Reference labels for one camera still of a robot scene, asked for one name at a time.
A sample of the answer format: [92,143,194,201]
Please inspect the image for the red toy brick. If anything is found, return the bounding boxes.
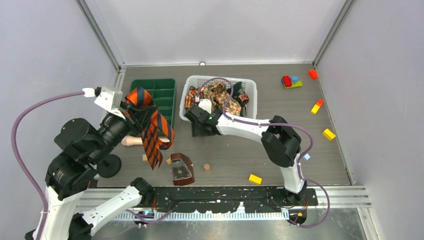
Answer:
[308,69,319,80]

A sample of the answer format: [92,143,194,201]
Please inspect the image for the stacked lego bricks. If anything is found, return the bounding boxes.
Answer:
[281,75,303,89]

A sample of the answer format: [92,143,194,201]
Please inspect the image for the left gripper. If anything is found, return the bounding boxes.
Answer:
[90,99,159,162]

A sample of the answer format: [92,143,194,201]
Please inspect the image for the light blue tile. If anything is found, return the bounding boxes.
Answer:
[303,153,311,161]

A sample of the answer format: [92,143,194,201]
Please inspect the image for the wooden cylinder peg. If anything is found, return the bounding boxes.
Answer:
[120,135,170,147]

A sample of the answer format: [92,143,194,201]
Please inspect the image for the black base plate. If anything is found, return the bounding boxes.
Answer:
[136,186,318,214]

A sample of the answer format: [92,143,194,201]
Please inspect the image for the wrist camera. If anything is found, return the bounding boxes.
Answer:
[82,86,126,119]
[198,98,213,114]

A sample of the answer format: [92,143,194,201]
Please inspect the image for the orange yellow toy brick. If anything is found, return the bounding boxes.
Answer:
[310,99,324,115]

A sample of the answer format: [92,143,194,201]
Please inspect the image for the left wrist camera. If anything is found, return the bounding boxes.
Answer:
[82,86,126,119]

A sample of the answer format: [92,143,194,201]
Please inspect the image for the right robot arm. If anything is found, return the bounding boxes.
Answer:
[184,105,308,205]

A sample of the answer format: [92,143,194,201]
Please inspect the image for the dark green tie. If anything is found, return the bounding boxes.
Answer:
[232,81,245,102]

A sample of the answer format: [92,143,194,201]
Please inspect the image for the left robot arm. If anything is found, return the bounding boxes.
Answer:
[25,102,156,240]

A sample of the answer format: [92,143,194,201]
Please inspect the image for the black microphone stand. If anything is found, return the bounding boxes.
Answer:
[96,154,122,178]

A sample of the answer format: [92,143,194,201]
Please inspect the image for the floral patterned tie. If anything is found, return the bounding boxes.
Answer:
[184,81,250,117]

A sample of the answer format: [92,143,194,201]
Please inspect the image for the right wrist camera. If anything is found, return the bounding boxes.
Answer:
[198,98,213,114]

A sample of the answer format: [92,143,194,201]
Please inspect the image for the green compartment tray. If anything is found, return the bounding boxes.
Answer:
[129,78,177,127]

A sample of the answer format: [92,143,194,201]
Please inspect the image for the orange navy striped tie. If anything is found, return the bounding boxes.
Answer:
[125,86,175,169]

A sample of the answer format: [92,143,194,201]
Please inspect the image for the white plastic basket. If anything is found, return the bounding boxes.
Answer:
[179,75,258,121]

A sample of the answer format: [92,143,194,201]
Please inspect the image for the brown wooden metronome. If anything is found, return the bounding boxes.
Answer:
[170,153,195,186]

